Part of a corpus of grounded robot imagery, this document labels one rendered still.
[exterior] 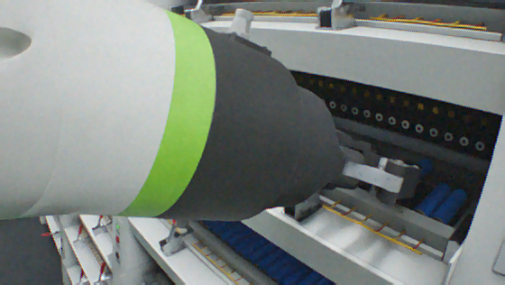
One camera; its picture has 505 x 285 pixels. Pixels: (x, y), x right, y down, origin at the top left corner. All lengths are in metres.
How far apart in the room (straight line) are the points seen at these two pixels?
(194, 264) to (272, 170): 0.49
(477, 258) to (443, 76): 0.14
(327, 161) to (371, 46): 0.15
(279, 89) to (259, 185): 0.04
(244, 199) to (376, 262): 0.21
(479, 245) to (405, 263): 0.08
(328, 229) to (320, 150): 0.19
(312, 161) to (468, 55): 0.15
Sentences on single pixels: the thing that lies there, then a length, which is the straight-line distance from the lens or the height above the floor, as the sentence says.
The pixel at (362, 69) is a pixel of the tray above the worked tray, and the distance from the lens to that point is 0.33.
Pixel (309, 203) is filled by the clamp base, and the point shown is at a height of 0.96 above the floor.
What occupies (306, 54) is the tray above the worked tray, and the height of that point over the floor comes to 1.11.
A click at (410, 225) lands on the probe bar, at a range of 0.35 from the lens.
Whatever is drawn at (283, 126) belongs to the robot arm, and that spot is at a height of 1.07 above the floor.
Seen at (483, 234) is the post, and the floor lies 1.01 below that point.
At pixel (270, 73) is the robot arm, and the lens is 0.16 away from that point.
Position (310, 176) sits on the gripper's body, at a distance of 0.19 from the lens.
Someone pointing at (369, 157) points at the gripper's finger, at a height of 1.04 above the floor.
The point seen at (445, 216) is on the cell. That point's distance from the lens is 0.38.
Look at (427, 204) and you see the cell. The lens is 0.39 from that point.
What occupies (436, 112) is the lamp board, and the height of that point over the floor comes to 1.08.
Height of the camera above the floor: 1.09
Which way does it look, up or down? 13 degrees down
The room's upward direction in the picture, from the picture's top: 9 degrees clockwise
